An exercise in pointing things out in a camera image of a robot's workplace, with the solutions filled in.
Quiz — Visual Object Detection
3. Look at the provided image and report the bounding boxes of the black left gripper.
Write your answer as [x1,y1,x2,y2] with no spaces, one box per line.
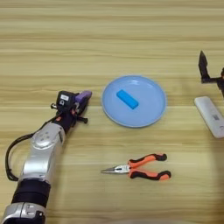
[50,98,89,136]

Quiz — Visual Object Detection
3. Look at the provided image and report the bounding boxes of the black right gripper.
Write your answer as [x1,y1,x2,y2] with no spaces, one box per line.
[198,50,224,98]

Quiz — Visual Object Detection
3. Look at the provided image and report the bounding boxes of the purple rectangular block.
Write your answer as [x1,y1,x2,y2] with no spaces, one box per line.
[74,89,94,105]

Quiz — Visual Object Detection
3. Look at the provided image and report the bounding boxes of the orange black needle-nose pliers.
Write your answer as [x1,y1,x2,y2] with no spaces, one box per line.
[100,152,172,182]

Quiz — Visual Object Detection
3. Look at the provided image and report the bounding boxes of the left gripper labelled black box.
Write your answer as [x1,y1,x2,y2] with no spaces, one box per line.
[56,90,76,111]

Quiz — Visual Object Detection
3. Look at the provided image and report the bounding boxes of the blue rectangular block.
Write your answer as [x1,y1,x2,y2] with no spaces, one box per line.
[115,88,140,110]

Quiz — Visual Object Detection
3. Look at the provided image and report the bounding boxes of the light blue round plate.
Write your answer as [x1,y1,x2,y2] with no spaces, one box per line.
[101,74,168,129]

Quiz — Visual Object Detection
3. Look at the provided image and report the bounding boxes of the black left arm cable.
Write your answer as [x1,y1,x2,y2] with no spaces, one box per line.
[4,115,60,182]

